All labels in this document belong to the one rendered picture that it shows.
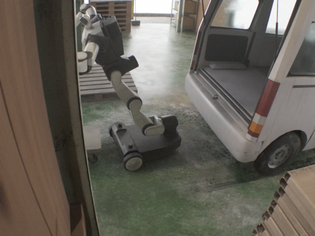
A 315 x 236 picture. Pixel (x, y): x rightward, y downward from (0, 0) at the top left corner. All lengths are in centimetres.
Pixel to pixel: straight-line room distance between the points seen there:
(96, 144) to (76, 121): 196
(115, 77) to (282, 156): 177
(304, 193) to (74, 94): 91
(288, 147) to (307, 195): 158
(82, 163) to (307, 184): 89
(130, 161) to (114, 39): 111
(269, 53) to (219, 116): 156
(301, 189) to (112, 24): 156
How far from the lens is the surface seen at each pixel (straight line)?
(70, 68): 43
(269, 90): 197
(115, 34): 190
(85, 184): 59
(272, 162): 262
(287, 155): 272
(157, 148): 244
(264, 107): 202
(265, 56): 363
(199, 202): 226
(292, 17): 204
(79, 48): 517
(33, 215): 30
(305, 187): 111
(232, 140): 227
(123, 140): 248
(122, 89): 214
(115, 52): 195
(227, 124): 231
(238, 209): 231
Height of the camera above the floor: 173
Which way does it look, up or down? 33 degrees down
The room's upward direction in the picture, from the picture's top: 4 degrees clockwise
